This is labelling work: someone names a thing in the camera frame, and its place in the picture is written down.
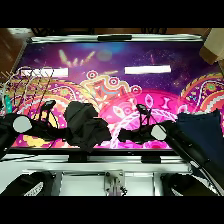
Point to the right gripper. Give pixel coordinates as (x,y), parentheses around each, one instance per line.
(128,135)

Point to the black T-shirt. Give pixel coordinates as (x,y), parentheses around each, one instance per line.
(85,126)

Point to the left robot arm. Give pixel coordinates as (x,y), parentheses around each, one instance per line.
(37,128)

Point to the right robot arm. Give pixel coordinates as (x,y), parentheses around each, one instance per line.
(175,135)

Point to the navy garment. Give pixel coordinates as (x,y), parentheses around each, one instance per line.
(204,133)

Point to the cardboard box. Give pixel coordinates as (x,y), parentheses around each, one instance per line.
(213,46)

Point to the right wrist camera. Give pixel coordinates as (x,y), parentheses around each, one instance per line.
(141,107)

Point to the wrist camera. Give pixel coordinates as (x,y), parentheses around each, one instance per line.
(50,104)
(141,107)

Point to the silver frame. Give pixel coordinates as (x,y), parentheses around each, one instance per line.
(100,167)

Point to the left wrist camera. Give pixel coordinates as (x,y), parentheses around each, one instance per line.
(50,104)

